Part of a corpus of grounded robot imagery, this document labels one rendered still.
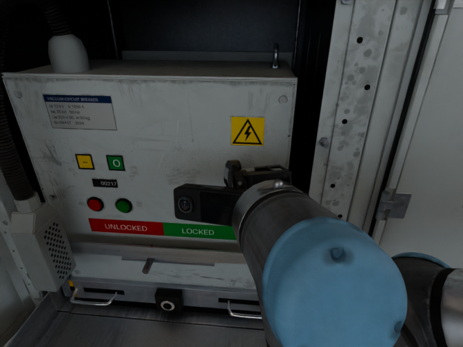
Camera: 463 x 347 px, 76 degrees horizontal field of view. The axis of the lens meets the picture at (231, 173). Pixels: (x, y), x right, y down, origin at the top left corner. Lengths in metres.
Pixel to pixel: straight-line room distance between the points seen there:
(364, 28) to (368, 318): 0.35
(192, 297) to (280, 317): 0.56
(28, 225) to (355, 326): 0.54
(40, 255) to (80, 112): 0.27
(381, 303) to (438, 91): 0.33
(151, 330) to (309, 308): 0.61
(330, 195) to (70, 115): 0.47
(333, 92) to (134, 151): 0.35
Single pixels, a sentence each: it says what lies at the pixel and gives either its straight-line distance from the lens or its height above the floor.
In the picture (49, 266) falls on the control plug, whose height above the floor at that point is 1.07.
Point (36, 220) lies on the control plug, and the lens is 0.62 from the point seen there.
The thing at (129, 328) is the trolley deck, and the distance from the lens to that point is 0.80.
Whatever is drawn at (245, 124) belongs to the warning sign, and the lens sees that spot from 0.50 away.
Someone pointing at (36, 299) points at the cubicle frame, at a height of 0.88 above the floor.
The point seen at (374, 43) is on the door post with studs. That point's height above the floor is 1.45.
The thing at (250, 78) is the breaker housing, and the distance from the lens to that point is 0.49.
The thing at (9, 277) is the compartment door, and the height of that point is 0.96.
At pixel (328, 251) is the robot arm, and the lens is 0.19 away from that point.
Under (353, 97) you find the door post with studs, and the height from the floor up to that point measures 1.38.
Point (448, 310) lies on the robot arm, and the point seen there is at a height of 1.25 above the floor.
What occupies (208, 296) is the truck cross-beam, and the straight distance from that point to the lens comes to 0.74.
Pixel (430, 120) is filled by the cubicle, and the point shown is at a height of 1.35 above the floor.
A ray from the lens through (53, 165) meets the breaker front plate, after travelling 0.67.
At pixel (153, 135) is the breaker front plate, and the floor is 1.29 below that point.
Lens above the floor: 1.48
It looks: 28 degrees down
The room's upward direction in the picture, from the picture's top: straight up
